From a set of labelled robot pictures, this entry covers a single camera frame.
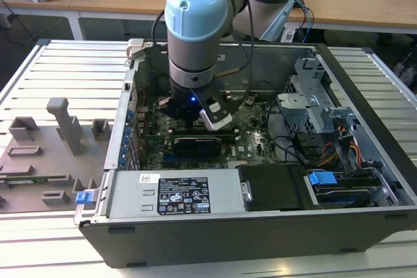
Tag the silver power supply unit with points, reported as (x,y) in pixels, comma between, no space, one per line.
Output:
(127,196)

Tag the blue slot clip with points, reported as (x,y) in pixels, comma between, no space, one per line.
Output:
(124,151)
(122,161)
(127,133)
(130,116)

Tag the pale blue teach pendant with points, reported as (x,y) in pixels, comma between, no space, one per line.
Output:
(278,21)

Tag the blue expansion slot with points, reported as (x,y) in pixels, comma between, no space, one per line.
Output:
(169,161)

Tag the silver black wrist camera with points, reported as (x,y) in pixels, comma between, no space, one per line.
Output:
(216,121)

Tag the green motherboard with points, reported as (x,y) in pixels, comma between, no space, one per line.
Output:
(251,143)

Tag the grey wrist camera block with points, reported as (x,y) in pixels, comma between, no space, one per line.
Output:
(164,102)

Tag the black plastic shroud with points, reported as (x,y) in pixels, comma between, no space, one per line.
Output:
(277,187)

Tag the black and grey PC case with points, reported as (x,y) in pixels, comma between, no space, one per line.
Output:
(228,242)

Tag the silver metal drive cage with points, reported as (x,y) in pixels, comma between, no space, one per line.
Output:
(293,112)

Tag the long wooden desk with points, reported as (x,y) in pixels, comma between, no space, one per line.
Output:
(97,3)

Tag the black graphics card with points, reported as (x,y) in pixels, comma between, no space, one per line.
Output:
(197,148)

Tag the white power adapter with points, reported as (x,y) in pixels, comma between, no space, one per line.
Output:
(289,35)

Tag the coin cell battery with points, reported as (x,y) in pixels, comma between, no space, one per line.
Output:
(250,100)

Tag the grey parts rack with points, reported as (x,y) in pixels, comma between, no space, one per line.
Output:
(49,164)

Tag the blue case latch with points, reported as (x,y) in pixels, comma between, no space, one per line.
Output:
(82,198)

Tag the hard disk in blue carrier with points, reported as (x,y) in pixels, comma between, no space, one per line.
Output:
(321,180)

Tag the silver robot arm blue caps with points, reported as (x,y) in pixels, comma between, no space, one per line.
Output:
(192,56)

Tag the green RAM stick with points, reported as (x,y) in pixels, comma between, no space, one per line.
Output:
(36,180)

